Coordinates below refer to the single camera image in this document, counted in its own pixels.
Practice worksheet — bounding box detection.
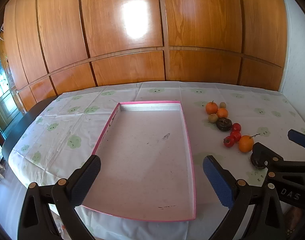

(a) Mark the orange with long stem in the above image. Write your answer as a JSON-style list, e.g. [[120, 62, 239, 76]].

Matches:
[[238, 134, 259, 153]]

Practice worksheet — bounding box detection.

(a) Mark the red tomato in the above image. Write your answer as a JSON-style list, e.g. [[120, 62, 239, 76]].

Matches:
[[230, 131, 242, 142], [232, 123, 241, 132], [223, 136, 235, 148]]

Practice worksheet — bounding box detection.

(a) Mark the small orange tangerine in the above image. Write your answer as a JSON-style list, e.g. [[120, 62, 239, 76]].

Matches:
[[216, 108, 228, 118]]

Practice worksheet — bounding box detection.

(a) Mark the orange with stem top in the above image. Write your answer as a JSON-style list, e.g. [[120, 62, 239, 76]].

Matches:
[[205, 101, 218, 115]]

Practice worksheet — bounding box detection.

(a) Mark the dark brown fruit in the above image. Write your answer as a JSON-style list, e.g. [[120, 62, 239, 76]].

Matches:
[[250, 152, 266, 170], [215, 118, 233, 132]]

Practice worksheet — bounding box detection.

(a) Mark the dark brown fruit on cloth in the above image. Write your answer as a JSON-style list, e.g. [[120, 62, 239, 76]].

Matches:
[[215, 118, 233, 132]]

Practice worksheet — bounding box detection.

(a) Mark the white cloud-print tablecloth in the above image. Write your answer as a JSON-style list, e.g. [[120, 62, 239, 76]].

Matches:
[[9, 82, 305, 239]]

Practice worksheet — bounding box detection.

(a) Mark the pink cardboard tray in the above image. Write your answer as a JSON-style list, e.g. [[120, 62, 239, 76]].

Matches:
[[83, 101, 196, 222]]

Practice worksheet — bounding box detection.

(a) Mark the glass door window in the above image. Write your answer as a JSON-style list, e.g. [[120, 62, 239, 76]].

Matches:
[[0, 59, 19, 132]]

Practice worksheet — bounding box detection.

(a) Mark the wooden wall cabinet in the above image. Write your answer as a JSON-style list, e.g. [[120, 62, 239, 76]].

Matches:
[[0, 0, 287, 110]]

